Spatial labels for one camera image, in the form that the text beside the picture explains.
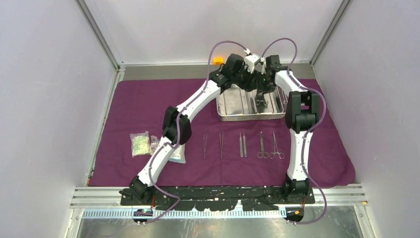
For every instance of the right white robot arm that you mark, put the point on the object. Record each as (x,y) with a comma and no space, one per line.
(302,114)

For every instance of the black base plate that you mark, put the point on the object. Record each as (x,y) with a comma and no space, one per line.
(216,198)

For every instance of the steel surgical forceps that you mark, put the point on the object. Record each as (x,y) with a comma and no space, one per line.
(260,99)

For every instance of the steel surgical scissors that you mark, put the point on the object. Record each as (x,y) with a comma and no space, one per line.
(275,152)
(262,153)

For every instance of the pink clear packet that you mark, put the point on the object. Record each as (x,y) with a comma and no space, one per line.
(154,143)

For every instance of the small orange block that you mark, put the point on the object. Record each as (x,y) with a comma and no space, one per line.
(217,60)

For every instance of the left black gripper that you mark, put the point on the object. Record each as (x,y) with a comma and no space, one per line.
(250,83)

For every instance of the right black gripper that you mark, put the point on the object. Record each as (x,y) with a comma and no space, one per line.
(263,89)

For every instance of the steel tweezers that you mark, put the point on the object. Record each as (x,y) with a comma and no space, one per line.
(221,139)
(205,137)

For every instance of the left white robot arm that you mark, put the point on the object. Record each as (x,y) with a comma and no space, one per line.
(176,128)

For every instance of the green packet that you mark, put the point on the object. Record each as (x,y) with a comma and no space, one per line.
(140,143)

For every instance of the steel tissue forceps in tray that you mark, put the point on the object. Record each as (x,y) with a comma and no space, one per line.
(282,96)

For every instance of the white sterile pouch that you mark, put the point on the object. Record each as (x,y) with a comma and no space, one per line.
(178,156)

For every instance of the steel instrument tray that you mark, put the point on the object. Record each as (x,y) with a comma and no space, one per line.
(235,104)

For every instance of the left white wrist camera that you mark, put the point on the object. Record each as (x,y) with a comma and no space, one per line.
(251,60)

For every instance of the purple cloth wrap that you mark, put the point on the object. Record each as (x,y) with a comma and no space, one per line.
(139,106)

